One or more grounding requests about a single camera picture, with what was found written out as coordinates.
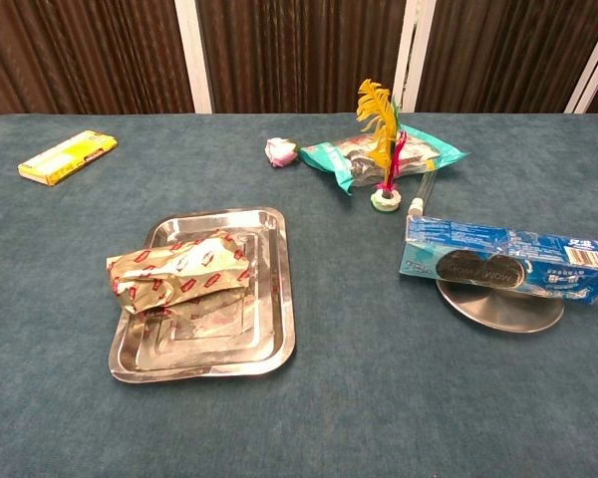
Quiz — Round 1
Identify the brown snack packet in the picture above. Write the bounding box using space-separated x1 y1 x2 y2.
106 229 253 315

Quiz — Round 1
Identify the blue snack packet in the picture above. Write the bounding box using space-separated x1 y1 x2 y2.
398 214 598 304

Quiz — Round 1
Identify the pink artificial rose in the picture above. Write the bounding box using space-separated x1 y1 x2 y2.
264 137 303 168

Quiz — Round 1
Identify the teal snack bag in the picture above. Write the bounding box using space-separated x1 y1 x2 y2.
298 124 470 197

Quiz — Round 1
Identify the small toy with stick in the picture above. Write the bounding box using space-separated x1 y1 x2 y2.
357 78 409 213

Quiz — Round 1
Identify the clear tube with white cap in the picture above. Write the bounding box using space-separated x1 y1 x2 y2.
407 170 440 216

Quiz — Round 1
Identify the rectangular steel tray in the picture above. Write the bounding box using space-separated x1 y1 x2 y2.
108 207 297 384

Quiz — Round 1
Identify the blue felt table cover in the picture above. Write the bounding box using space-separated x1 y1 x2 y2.
0 113 598 478

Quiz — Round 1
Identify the brown folding screen panel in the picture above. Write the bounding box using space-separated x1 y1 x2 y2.
196 0 418 115
406 0 598 115
0 0 214 119

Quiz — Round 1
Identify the round steel plate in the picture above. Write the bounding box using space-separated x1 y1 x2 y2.
436 278 565 334

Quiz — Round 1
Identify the yellow flat box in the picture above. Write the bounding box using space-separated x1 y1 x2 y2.
17 129 119 187

